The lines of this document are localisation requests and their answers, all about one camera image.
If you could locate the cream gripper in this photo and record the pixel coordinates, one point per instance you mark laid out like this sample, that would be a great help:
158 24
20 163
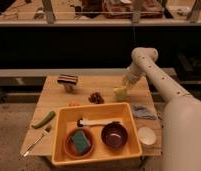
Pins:
129 80

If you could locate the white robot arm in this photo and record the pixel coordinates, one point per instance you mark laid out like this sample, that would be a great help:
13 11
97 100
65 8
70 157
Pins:
181 133

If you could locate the green pear toy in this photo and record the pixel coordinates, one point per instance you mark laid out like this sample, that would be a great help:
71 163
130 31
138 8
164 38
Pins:
119 96

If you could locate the blue grey cloth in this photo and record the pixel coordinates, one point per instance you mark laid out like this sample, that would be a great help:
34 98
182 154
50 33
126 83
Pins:
142 112

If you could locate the dark red grapes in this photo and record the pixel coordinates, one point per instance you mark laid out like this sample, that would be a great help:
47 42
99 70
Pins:
96 98

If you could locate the purple bowl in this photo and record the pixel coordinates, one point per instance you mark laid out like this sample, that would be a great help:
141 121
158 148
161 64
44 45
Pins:
114 135

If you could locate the striped block on stand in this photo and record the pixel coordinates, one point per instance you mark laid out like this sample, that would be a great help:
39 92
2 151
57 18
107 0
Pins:
68 81

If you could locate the small orange object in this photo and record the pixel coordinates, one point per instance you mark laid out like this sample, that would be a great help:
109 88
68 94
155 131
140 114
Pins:
71 104

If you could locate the wooden table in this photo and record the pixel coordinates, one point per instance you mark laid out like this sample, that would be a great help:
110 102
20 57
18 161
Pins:
53 96

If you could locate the yellow plastic bin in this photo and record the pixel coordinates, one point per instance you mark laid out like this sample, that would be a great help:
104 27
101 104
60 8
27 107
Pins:
66 124

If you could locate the green sponge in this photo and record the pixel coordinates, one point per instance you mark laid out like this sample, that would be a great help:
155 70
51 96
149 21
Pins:
80 141

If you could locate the orange bowl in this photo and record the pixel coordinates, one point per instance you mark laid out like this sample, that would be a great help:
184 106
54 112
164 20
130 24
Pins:
69 148

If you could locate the green cucumber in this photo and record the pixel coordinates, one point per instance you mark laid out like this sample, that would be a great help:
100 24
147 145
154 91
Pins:
45 120

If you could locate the silver fork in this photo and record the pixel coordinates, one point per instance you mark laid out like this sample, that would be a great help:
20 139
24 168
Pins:
45 132

